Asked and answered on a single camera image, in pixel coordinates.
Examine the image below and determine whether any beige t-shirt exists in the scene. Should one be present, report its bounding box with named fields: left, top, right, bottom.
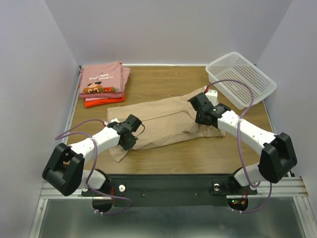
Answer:
left=107, top=87, right=225, bottom=150

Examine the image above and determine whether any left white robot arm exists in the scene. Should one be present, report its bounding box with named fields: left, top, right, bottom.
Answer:
left=42, top=115, right=144, bottom=196

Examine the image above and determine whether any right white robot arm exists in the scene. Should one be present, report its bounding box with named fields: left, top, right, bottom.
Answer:
left=188, top=93, right=297, bottom=193

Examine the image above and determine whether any orange folded t-shirt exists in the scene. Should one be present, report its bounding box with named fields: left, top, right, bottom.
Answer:
left=84, top=94, right=125, bottom=108

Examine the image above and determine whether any dark pink folded t-shirt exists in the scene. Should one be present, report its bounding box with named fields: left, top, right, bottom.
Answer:
left=79, top=92, right=124, bottom=98

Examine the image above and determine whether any light pink folded t-shirt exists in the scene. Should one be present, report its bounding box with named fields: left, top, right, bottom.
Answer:
left=85, top=98, right=109, bottom=102

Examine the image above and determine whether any pink printed folded t-shirt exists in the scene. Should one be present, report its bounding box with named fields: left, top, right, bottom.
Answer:
left=79, top=61, right=130, bottom=96

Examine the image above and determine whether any white plastic basket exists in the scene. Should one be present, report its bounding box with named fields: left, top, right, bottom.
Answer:
left=206, top=52, right=277, bottom=110

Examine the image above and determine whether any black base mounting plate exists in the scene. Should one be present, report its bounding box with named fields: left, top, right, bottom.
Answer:
left=81, top=173, right=258, bottom=208

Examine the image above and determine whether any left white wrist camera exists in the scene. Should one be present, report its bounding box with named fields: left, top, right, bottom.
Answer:
left=104, top=118, right=120, bottom=126

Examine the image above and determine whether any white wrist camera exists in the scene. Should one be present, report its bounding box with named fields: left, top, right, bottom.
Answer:
left=205, top=90, right=218, bottom=106
left=104, top=118, right=120, bottom=126

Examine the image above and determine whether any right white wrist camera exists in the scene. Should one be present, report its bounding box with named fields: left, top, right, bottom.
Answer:
left=205, top=90, right=218, bottom=106

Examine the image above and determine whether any aluminium frame rail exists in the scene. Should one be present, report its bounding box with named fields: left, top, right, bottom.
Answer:
left=39, top=178, right=87, bottom=199

